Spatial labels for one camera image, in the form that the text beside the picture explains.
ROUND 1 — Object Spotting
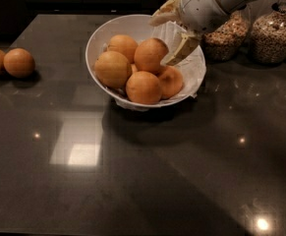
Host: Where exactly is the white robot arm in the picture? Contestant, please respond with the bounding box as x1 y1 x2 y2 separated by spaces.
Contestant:
149 0 256 65

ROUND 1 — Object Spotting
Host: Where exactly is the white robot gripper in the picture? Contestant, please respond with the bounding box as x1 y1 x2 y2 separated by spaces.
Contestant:
149 0 229 66

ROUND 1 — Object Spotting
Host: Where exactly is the right glass jar with grains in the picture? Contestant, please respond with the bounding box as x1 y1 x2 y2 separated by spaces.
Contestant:
249 0 286 64

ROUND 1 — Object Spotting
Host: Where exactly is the white bowl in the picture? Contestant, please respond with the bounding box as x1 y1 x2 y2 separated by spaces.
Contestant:
85 14 207 109

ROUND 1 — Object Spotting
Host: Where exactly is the hidden middle orange in bowl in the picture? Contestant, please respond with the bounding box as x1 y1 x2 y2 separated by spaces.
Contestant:
131 63 138 74

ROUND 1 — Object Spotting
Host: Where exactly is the white paper bowl liner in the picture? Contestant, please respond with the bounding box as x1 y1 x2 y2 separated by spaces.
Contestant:
102 19 206 111

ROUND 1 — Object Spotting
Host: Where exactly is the middle glass jar with cereal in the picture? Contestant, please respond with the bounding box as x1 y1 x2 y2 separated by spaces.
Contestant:
202 7 251 62

